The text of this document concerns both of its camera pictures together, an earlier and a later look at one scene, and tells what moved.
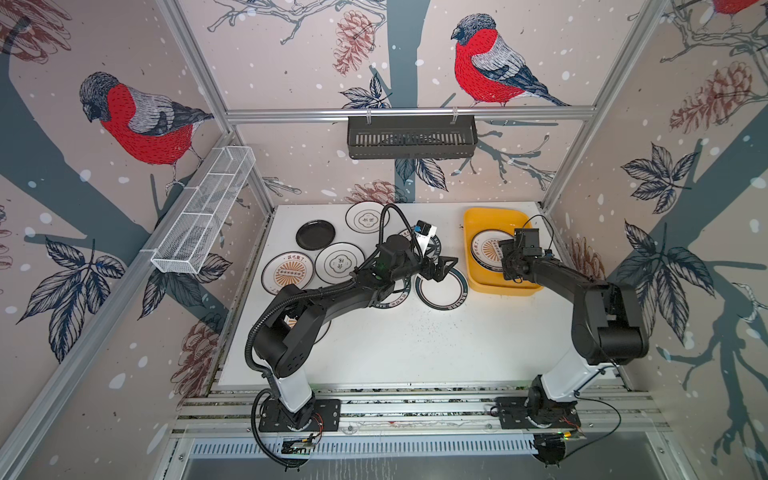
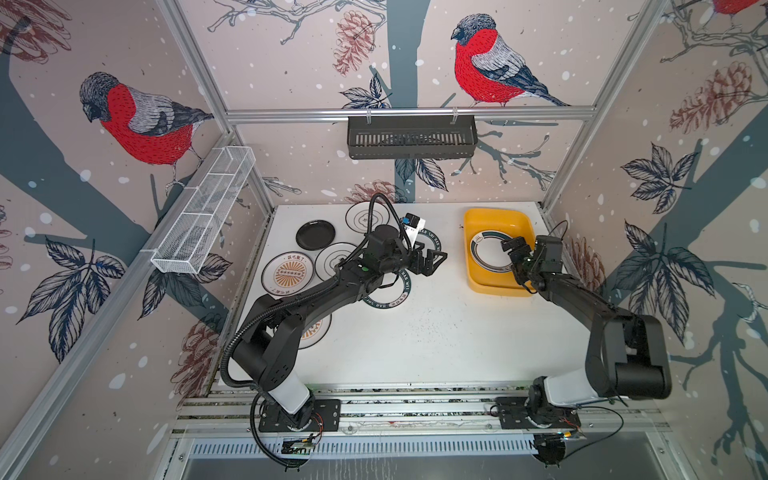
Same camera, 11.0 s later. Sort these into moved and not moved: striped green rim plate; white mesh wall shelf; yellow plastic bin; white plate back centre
Moved: striped green rim plate
Not moved: yellow plastic bin; white plate back centre; white mesh wall shelf
